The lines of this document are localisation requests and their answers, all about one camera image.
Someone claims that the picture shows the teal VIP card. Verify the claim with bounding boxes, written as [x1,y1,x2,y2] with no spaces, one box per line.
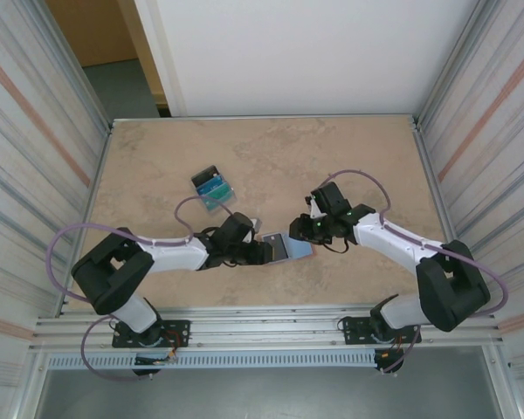
[202,181,233,205]

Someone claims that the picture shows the white door frame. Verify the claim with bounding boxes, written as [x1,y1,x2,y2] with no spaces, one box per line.
[133,0,189,118]

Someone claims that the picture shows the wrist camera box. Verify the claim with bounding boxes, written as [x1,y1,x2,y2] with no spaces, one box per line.
[243,216,264,244]
[304,195,327,219]

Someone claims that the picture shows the blue VIP card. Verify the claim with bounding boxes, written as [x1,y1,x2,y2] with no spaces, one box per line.
[196,174,226,196]

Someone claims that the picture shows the right black connector with wires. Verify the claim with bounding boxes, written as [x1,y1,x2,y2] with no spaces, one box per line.
[373,347,406,376]

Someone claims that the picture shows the black chip card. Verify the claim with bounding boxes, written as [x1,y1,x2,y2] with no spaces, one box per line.
[263,233,288,258]

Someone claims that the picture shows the grey slotted cable duct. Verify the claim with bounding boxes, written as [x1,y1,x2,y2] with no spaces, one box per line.
[46,352,379,370]

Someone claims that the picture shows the left black connector with wires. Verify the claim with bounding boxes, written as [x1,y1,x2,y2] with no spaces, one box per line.
[133,351,178,377]

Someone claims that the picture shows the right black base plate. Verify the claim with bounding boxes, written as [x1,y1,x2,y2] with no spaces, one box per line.
[341,314,422,346]

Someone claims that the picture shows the wooden door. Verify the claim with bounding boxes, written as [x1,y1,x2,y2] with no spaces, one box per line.
[45,0,169,118]

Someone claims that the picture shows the clear acrylic card box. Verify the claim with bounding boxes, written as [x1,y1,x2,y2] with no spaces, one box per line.
[190,164,238,218]

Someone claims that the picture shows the translucent corrugated side panel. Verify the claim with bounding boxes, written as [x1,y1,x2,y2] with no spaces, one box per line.
[0,0,114,389]
[417,0,524,389]

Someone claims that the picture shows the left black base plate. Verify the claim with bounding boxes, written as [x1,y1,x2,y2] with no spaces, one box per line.
[112,319,191,349]

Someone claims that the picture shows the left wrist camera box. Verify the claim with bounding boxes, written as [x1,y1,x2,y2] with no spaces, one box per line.
[243,216,264,244]

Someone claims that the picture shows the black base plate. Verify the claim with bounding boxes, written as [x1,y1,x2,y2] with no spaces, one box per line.
[112,319,191,349]
[341,314,422,346]

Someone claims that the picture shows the aluminium front rail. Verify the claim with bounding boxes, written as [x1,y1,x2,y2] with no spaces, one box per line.
[29,305,506,353]

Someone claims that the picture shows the pink card wallet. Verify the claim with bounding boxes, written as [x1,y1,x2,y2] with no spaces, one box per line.
[261,232,318,266]

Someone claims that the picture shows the black connector with wires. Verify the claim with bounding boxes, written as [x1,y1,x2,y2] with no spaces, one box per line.
[373,347,406,376]
[133,351,178,377]

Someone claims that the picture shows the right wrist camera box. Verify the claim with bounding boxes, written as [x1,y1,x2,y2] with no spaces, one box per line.
[304,195,327,219]

